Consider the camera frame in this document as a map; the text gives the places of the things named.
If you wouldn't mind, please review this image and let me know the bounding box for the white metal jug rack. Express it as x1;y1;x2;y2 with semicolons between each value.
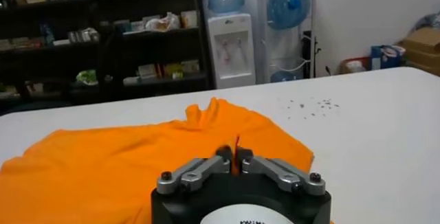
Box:
254;0;320;84

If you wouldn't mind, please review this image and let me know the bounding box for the black shelving unit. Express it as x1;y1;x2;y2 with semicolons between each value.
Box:
0;0;214;111

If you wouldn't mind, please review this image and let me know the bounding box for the white plastic bag with food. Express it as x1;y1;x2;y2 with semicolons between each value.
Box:
144;12;182;33

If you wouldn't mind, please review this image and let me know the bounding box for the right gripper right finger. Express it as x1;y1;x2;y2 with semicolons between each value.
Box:
236;146;327;197

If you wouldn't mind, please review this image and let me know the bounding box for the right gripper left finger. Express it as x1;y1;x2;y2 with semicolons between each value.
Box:
156;145;234;195

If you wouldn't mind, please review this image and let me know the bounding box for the large open cardboard box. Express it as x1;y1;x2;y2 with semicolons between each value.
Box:
400;27;440;77

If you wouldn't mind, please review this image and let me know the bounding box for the orange t-shirt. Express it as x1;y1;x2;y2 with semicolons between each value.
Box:
0;97;336;224

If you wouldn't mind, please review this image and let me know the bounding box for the blue paper bag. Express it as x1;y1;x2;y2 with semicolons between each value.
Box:
371;45;406;71

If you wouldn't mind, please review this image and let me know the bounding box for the white paper cup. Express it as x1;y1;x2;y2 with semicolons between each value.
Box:
180;10;199;29

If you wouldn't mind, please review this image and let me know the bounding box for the white water dispenser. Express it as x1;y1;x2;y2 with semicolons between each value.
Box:
207;12;257;90

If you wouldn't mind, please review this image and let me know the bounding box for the green toy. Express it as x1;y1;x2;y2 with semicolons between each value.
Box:
75;69;99;86

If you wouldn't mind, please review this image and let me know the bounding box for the grey clothes pile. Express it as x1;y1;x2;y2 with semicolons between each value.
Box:
414;12;440;32

